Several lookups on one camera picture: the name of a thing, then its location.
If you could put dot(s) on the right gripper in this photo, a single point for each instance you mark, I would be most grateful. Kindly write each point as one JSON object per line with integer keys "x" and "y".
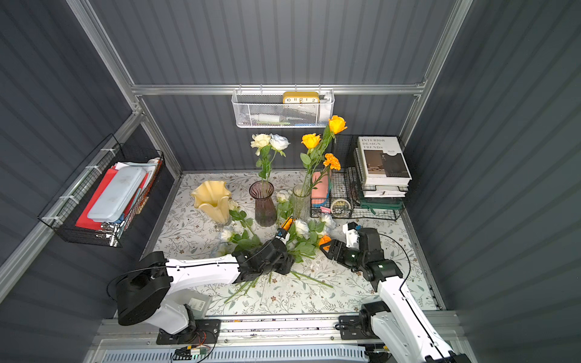
{"x": 343, "y": 252}

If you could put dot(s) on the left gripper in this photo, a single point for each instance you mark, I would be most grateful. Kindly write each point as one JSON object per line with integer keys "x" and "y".
{"x": 278, "y": 249}

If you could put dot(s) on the orange marigold stem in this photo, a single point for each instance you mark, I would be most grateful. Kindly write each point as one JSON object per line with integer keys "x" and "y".
{"x": 330, "y": 163}

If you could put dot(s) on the cream white rose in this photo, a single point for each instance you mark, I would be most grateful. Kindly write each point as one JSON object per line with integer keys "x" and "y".
{"x": 262, "y": 146}

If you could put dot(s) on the yellow orange rose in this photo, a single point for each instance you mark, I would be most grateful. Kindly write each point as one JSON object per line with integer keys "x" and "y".
{"x": 335, "y": 126}

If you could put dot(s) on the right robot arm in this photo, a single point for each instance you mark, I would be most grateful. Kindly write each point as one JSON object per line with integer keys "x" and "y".
{"x": 395, "y": 318}

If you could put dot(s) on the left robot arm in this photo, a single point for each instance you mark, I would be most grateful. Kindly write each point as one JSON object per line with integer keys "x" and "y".
{"x": 150, "y": 293}

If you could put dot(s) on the pile of flowers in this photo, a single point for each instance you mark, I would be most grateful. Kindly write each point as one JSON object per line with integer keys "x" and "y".
{"x": 303, "y": 238}

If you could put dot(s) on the purple ribbed glass vase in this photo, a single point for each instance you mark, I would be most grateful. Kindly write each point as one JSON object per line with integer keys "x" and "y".
{"x": 265, "y": 211}

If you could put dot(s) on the tape roll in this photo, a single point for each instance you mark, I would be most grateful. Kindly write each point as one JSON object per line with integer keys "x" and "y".
{"x": 341, "y": 207}

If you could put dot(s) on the floral table mat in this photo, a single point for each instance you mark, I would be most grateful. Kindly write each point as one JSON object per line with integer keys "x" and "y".
{"x": 316, "y": 285}

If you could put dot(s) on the yellow wavy vase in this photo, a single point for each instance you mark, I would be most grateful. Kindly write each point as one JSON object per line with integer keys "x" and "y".
{"x": 212, "y": 198}

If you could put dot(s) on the clear glass vase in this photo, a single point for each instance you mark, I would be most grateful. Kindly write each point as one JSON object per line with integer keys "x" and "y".
{"x": 301, "y": 202}

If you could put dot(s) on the pink folder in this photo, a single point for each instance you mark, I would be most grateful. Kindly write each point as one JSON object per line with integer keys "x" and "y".
{"x": 320, "y": 192}

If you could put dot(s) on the interior design trends book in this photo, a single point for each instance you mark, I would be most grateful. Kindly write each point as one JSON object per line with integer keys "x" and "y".
{"x": 382, "y": 161}

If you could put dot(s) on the white plastic case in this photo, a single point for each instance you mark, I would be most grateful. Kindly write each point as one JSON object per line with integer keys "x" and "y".
{"x": 112, "y": 202}

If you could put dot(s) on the yellow clock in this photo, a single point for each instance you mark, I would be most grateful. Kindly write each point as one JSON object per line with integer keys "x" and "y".
{"x": 296, "y": 97}

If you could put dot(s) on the red folder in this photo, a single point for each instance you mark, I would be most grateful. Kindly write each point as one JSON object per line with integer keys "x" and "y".
{"x": 84, "y": 222}

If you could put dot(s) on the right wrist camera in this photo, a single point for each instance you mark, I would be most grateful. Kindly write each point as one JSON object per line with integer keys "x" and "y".
{"x": 351, "y": 231}

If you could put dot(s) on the black wire desk organizer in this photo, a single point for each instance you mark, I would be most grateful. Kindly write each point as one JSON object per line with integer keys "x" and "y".
{"x": 348, "y": 183}

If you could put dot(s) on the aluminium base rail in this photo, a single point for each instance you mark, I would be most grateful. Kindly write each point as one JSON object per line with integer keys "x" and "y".
{"x": 236, "y": 332}

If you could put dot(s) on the white wire wall basket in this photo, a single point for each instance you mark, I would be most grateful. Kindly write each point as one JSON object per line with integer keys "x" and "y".
{"x": 257, "y": 108}

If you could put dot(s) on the black wire side basket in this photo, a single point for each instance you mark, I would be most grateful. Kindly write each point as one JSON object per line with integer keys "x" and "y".
{"x": 62, "y": 213}

